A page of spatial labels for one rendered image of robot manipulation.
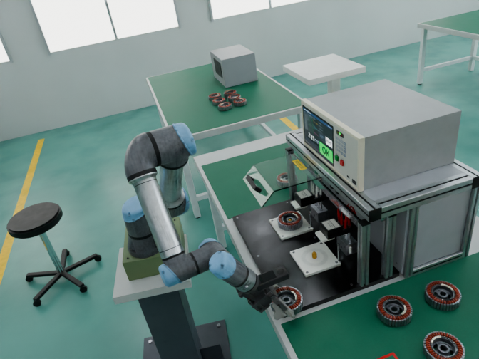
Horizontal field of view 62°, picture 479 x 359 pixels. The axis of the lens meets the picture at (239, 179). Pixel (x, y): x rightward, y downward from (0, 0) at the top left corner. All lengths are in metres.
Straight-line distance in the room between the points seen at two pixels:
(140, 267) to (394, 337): 0.99
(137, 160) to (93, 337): 1.65
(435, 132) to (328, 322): 0.74
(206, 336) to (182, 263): 1.23
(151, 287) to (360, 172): 0.95
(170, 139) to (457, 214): 1.04
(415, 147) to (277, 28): 5.05
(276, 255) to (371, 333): 0.49
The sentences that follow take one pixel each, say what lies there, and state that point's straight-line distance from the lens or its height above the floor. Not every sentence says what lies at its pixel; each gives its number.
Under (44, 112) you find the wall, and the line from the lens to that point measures 6.20.
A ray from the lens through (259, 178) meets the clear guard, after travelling 1.67.
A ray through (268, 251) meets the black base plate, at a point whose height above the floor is 0.77.
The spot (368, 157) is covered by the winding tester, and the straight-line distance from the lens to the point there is 1.39.
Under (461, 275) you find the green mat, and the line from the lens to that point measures 1.71.
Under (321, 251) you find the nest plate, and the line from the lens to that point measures 1.69.
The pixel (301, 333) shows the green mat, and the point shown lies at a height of 0.75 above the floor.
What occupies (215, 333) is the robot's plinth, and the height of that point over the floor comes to 0.02.
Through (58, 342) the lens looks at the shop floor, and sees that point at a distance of 2.82.
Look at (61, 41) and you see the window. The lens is 5.94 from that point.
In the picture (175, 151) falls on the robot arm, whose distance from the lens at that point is 1.30.
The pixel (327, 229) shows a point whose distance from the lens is 1.58.
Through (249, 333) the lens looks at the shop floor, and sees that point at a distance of 2.44.
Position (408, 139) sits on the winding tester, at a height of 1.26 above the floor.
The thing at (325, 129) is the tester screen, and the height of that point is 1.26.
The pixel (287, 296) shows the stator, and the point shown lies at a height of 0.83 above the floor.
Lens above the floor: 1.91
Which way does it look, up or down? 31 degrees down
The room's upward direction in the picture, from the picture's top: 9 degrees counter-clockwise
